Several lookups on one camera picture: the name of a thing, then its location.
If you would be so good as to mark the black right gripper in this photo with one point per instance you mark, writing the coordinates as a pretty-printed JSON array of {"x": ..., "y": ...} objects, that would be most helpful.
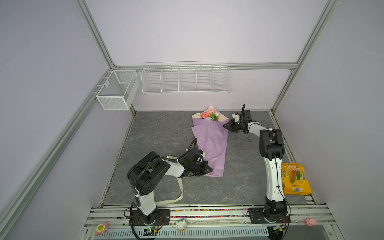
[{"x": 230, "y": 126}]

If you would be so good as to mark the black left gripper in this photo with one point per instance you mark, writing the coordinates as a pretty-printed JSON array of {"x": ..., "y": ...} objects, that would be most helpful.
[{"x": 205, "y": 167}]

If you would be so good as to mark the pink purple wrapping paper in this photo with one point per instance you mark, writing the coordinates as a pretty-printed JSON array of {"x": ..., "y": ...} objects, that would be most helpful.
[{"x": 212, "y": 139}]

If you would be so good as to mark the cream fake rose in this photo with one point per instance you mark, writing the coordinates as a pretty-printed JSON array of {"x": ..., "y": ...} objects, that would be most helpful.
[{"x": 197, "y": 116}]

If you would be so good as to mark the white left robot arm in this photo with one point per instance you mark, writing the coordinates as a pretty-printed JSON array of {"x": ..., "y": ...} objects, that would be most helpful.
[{"x": 149, "y": 171}]

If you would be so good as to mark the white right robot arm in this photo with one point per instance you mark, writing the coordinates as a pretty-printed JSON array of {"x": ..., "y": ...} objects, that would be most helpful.
[{"x": 271, "y": 147}]

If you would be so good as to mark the white crumpled toy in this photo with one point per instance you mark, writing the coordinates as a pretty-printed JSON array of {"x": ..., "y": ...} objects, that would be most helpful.
[{"x": 181, "y": 225}]

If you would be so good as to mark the yellow snack bag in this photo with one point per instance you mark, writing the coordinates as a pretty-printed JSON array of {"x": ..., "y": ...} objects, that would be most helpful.
[{"x": 294, "y": 181}]

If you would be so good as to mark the white mesh box basket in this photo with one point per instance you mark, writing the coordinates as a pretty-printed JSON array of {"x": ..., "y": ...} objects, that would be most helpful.
[{"x": 119, "y": 90}]

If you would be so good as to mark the pink pig toy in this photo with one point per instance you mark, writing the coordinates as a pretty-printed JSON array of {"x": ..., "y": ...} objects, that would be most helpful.
[{"x": 311, "y": 222}]

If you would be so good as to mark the pink green round toy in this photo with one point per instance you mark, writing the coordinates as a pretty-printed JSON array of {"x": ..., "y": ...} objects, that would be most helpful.
[{"x": 101, "y": 229}]

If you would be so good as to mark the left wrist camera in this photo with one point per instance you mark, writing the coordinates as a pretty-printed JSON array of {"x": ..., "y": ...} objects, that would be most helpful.
[{"x": 195, "y": 155}]

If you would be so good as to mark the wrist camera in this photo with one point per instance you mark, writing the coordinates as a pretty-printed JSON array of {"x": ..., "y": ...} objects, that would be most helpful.
[
  {"x": 242, "y": 117},
  {"x": 195, "y": 155}
]

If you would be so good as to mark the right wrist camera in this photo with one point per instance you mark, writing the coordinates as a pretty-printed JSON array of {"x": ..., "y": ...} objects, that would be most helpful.
[{"x": 242, "y": 117}]

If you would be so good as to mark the white wire shelf basket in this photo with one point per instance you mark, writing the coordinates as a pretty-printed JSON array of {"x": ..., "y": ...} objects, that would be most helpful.
[{"x": 194, "y": 77}]

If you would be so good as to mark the front rail base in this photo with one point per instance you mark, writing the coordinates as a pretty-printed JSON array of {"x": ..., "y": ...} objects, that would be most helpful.
[{"x": 213, "y": 222}]

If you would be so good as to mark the aluminium enclosure frame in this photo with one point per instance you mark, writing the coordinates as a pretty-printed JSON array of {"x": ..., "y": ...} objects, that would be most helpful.
[{"x": 50, "y": 64}]

